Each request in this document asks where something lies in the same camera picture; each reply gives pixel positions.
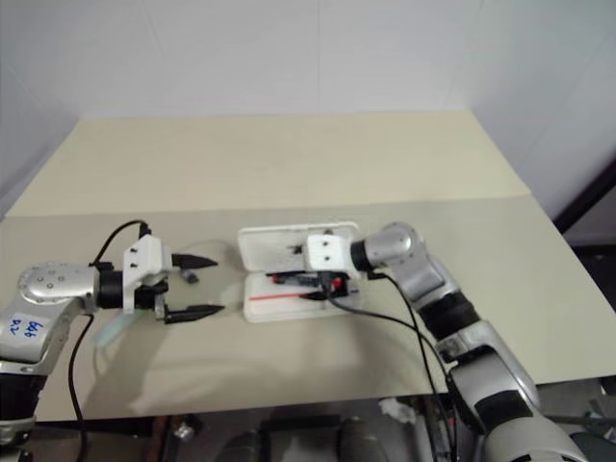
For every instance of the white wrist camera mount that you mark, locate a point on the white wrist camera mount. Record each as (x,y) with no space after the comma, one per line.
(144,257)
(327,250)

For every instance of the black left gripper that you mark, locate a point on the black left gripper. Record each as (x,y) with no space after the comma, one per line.
(150,296)

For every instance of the white plastic pencil case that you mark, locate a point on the white plastic pencil case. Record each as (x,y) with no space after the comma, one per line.
(284,250)

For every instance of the white crumpled paper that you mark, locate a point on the white crumpled paper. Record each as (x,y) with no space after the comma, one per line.
(397,411)

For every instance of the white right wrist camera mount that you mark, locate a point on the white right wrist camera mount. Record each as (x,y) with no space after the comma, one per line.
(327,250)

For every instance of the small grey metal part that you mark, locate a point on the small grey metal part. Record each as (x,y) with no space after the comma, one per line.
(185,429)

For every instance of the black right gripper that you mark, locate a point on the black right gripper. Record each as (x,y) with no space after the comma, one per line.
(328,284)

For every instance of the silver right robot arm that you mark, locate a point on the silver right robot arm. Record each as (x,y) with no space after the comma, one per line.
(481,346)

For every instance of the short red marker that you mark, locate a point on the short red marker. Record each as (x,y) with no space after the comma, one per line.
(340,283)

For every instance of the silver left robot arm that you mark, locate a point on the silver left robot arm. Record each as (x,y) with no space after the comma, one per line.
(53,284)

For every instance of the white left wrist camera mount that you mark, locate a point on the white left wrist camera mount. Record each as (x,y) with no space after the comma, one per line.
(144,257)

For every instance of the clear plastic sheet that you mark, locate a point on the clear plastic sheet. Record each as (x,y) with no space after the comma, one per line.
(226,281)

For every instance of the light teal marker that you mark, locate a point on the light teal marker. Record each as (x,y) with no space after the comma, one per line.
(113,331)

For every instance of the small dark marker cap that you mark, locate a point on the small dark marker cap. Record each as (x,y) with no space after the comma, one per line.
(191,276)

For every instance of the thin red marker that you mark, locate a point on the thin red marker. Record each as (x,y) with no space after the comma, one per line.
(274,298)

